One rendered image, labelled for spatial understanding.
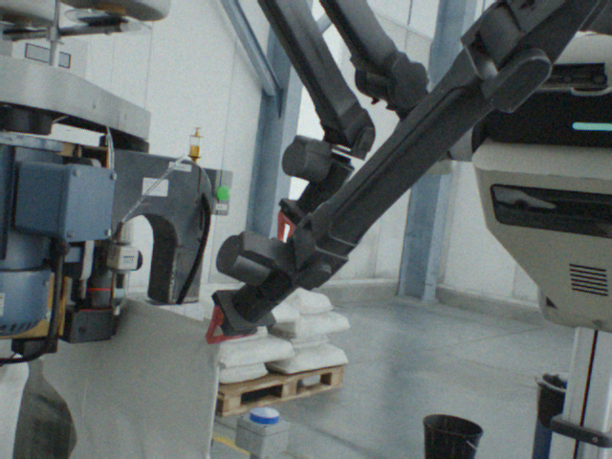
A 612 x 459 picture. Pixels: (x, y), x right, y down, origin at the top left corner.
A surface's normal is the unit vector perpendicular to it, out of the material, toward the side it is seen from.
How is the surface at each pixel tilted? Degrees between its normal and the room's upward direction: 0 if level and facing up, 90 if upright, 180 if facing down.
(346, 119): 106
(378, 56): 100
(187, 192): 90
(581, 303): 130
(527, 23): 72
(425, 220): 90
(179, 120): 90
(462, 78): 78
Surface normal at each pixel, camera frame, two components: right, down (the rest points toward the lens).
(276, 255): 0.66, -0.53
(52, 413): -0.64, -0.02
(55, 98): 0.88, 0.14
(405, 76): 0.62, 0.37
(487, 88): -0.84, -0.28
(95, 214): 0.96, 0.14
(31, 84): 0.63, 0.15
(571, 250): -0.57, 0.62
